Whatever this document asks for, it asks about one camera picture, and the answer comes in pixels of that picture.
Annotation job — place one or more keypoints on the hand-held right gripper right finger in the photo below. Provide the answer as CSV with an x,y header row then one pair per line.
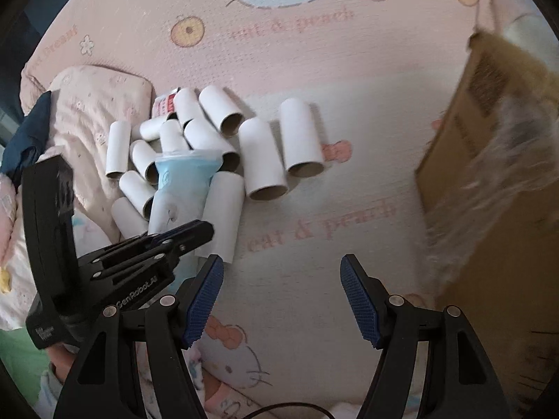
x,y
360,303

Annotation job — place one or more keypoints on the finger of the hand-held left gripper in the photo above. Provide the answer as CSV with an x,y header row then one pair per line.
x,y
183,232
144,266

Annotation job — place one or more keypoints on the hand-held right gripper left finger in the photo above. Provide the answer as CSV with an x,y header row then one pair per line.
x,y
201,303

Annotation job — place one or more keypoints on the light blue white squeeze tube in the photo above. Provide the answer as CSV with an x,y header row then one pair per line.
x,y
183,174

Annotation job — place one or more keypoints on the pile of white cardboard tubes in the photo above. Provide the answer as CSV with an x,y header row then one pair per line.
x,y
262,157

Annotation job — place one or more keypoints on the brown cardboard box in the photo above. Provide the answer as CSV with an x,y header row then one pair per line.
x,y
489,174

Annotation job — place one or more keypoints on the dark blue cloth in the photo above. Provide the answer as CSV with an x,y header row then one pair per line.
x,y
26,139

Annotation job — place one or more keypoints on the green cloth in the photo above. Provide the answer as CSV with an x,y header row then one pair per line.
x,y
19,358

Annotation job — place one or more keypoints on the small red white packet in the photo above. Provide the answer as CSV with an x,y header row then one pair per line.
x,y
166,103

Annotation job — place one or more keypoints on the pale pink pillow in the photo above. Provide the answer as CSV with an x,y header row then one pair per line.
x,y
96,109

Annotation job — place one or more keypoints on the pink cartoon printed mat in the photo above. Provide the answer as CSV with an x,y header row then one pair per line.
x,y
305,74

